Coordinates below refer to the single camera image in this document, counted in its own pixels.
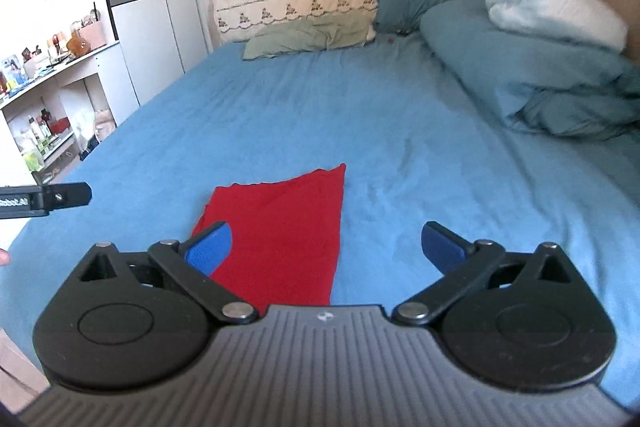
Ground pale blue folded blanket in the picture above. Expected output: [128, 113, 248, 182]
[485, 0, 629, 54]

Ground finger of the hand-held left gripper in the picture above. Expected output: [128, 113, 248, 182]
[42, 182, 93, 212]

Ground green pillow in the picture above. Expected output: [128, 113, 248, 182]
[242, 14, 376, 60]

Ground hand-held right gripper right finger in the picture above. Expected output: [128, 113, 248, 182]
[391, 221, 573, 327]

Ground dark teal pillow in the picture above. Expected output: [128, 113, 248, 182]
[371, 0, 458, 34]

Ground white shelf desk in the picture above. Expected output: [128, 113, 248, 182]
[0, 39, 141, 188]

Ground green bottle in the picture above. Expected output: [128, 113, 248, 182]
[22, 117, 47, 172]

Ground red knit sweater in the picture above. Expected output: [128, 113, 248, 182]
[192, 163, 347, 308]

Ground photo frame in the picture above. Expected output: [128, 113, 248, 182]
[0, 54, 28, 88]

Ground blue duvet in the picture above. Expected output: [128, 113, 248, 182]
[419, 0, 640, 142]

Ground pink storage box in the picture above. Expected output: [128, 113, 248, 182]
[80, 23, 107, 50]

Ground white bag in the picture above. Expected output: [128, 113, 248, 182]
[92, 107, 119, 142]

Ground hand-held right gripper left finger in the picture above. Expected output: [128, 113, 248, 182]
[75, 221, 259, 323]

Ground bed with blue sheet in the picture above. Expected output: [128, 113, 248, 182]
[10, 39, 640, 408]

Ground brown teddy bear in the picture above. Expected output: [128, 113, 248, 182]
[66, 32, 93, 60]

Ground white and grey wardrobe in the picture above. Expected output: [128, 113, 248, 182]
[95, 0, 211, 108]

